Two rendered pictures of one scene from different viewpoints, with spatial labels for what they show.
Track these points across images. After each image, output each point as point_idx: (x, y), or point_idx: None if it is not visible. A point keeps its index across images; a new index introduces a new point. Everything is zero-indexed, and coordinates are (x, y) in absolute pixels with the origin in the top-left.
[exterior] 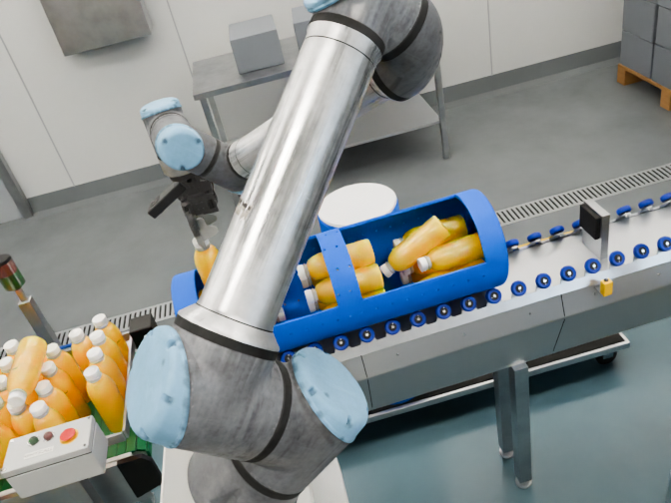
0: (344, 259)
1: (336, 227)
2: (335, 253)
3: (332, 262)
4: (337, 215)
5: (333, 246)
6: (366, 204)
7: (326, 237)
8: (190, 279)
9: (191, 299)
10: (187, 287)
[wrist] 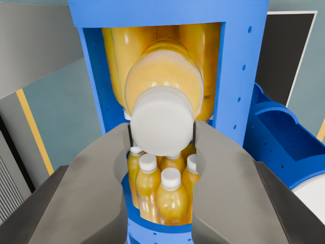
0: (136, 236)
1: (302, 183)
2: (145, 236)
3: (135, 227)
4: (323, 189)
5: (158, 242)
6: (317, 213)
7: (183, 240)
8: (166, 12)
9: (102, 10)
10: (136, 2)
